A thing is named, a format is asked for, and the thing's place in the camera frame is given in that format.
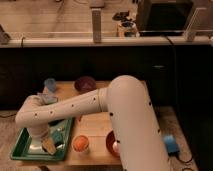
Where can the purple bowl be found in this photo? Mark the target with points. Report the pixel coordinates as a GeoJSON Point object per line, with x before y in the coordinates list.
{"type": "Point", "coordinates": [85, 84]}

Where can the teal sponge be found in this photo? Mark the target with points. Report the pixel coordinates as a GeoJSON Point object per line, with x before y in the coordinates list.
{"type": "Point", "coordinates": [57, 138]}

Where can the metal frame post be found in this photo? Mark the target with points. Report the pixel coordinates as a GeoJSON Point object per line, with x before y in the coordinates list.
{"type": "Point", "coordinates": [96, 24]}

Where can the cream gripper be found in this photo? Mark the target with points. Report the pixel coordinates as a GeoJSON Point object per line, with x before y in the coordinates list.
{"type": "Point", "coordinates": [48, 145]}

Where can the white egg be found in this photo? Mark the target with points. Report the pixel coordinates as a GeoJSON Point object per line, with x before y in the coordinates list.
{"type": "Point", "coordinates": [115, 147]}

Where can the blue tape roll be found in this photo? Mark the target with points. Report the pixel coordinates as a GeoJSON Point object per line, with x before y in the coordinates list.
{"type": "Point", "coordinates": [171, 144]}

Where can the green plastic tray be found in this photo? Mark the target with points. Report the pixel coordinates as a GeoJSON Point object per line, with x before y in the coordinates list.
{"type": "Point", "coordinates": [28, 149]}

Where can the black monitor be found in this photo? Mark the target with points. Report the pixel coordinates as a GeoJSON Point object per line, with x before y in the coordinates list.
{"type": "Point", "coordinates": [162, 15]}

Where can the silver spoon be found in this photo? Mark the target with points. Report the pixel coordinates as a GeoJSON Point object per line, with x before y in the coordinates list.
{"type": "Point", "coordinates": [61, 128]}

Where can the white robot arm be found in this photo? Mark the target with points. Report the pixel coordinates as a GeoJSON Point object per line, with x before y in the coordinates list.
{"type": "Point", "coordinates": [132, 116]}

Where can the orange bowl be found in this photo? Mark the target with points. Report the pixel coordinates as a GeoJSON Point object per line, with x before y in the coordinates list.
{"type": "Point", "coordinates": [110, 139]}

